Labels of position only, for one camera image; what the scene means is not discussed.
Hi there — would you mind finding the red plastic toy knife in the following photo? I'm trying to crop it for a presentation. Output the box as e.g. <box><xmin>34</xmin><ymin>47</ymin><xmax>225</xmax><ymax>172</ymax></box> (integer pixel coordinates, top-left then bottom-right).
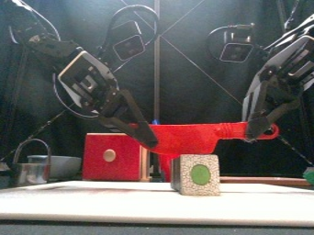
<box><xmin>129</xmin><ymin>121</ymin><xmax>281</xmax><ymax>156</ymax></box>

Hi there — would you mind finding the brown wooden plate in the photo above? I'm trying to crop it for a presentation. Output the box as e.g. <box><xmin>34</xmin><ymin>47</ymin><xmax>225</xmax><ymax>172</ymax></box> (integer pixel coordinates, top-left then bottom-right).
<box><xmin>219</xmin><ymin>176</ymin><xmax>313</xmax><ymax>188</ymax></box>

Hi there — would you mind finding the sushi piece with green centre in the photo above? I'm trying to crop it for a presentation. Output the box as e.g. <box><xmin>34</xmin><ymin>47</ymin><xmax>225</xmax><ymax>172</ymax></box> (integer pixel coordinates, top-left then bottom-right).
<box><xmin>171</xmin><ymin>153</ymin><xmax>222</xmax><ymax>196</ymax></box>

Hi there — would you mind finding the white cutting board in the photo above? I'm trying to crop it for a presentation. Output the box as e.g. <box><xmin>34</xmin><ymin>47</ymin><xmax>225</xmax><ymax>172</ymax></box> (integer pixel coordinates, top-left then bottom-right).
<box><xmin>0</xmin><ymin>180</ymin><xmax>314</xmax><ymax>228</ymax></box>

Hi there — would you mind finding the red wooden box with knob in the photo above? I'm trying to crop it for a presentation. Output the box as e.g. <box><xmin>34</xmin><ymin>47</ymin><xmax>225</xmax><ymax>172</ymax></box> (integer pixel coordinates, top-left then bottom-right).
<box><xmin>83</xmin><ymin>132</ymin><xmax>151</xmax><ymax>182</ymax></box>

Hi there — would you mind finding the green toy object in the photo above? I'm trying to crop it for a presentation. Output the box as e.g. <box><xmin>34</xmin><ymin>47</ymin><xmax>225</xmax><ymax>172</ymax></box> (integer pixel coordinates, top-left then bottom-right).
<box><xmin>304</xmin><ymin>167</ymin><xmax>314</xmax><ymax>186</ymax></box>

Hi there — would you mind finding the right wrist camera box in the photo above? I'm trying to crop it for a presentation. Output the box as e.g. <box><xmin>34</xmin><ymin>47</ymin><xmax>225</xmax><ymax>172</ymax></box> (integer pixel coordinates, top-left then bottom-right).
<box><xmin>218</xmin><ymin>28</ymin><xmax>255</xmax><ymax>64</ymax></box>

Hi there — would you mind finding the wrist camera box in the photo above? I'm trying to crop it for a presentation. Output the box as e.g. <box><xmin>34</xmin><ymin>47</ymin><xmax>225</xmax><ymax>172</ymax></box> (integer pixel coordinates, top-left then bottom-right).
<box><xmin>218</xmin><ymin>28</ymin><xmax>255</xmax><ymax>64</ymax></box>
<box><xmin>107</xmin><ymin>20</ymin><xmax>147</xmax><ymax>62</ymax></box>

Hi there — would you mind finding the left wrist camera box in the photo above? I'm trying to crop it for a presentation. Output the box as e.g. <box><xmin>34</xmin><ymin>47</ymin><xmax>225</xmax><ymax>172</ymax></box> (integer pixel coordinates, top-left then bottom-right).
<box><xmin>107</xmin><ymin>20</ymin><xmax>147</xmax><ymax>62</ymax></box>

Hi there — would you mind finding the vertical metal frame pole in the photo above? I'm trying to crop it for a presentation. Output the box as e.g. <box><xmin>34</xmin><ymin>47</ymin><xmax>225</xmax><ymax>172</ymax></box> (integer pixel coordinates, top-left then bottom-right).
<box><xmin>154</xmin><ymin>0</ymin><xmax>162</xmax><ymax>123</ymax></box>

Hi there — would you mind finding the thin diagonal frame wire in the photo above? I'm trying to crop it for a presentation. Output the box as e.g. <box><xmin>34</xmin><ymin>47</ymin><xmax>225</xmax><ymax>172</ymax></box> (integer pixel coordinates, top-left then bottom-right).
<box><xmin>121</xmin><ymin>0</ymin><xmax>243</xmax><ymax>106</ymax></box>
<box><xmin>0</xmin><ymin>0</ymin><xmax>207</xmax><ymax>162</ymax></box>

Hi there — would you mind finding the small metal pot with handle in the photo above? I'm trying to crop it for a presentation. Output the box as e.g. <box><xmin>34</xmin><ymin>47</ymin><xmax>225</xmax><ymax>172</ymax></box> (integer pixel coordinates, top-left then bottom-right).
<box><xmin>11</xmin><ymin>138</ymin><xmax>52</xmax><ymax>187</ymax></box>

